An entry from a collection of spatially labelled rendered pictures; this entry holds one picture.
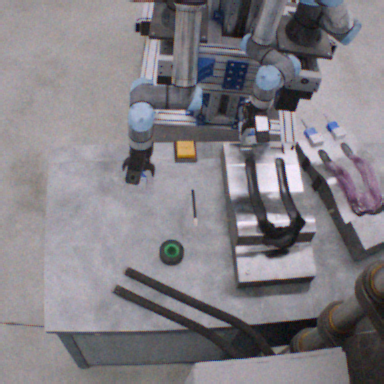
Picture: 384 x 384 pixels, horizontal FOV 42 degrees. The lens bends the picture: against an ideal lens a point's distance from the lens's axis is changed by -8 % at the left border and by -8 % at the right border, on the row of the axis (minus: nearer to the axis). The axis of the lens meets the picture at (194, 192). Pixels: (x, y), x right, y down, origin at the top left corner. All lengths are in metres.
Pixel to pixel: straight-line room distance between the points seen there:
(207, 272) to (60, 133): 1.53
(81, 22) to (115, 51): 0.39
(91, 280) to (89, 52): 1.98
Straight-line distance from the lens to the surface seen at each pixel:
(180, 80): 1.60
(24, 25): 3.71
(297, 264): 1.75
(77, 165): 1.93
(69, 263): 1.76
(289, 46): 2.07
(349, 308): 1.14
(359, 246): 1.83
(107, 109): 3.09
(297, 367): 1.01
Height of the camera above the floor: 2.42
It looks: 60 degrees down
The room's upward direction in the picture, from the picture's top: 11 degrees clockwise
